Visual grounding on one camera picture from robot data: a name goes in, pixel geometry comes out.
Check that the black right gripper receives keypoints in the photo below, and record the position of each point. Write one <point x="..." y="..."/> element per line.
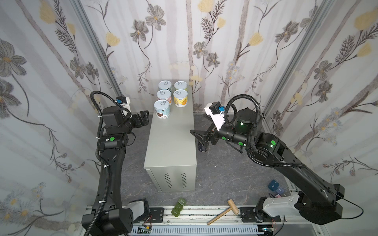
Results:
<point x="211" y="135"/>

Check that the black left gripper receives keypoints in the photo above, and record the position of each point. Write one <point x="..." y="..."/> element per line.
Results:
<point x="140" y="119"/>

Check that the dark blue can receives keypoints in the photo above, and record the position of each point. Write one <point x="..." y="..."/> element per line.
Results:
<point x="203" y="147"/>

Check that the teal label can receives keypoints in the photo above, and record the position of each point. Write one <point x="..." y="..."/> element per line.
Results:
<point x="162" y="109"/>

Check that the pink label can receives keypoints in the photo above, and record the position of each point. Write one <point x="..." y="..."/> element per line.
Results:
<point x="164" y="94"/>

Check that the blue brown label can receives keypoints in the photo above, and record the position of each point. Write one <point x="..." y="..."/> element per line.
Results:
<point x="165" y="85"/>

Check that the yellow label can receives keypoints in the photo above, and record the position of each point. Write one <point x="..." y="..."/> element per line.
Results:
<point x="180" y="98"/>

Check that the green label can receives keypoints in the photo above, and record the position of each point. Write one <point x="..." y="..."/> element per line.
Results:
<point x="181" y="85"/>

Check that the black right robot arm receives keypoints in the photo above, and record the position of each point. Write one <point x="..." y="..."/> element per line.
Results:
<point x="317" y="199"/>

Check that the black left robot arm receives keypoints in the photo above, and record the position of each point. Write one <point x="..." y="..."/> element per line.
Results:
<point x="108" y="216"/>

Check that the grey metal cabinet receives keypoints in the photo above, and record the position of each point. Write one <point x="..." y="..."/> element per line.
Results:
<point x="170" y="159"/>

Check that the wooden mallet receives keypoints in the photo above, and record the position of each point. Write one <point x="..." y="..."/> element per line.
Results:
<point x="232" y="207"/>

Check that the blue square box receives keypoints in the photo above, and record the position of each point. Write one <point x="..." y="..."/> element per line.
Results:
<point x="273" y="185"/>

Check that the small purple box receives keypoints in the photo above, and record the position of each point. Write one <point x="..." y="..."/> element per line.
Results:
<point x="279" y="192"/>

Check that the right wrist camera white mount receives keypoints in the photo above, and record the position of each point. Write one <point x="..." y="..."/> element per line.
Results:
<point x="216" y="111"/>

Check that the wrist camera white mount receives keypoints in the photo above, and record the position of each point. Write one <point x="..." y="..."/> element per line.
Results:
<point x="124" y="102"/>
<point x="216" y="111"/>

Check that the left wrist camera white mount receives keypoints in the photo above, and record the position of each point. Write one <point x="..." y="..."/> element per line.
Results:
<point x="124" y="102"/>

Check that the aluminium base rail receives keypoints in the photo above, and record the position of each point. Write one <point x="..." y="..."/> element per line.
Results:
<point x="200" y="215"/>

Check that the white slotted cable duct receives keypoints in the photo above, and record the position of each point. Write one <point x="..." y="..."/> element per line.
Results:
<point x="198" y="230"/>

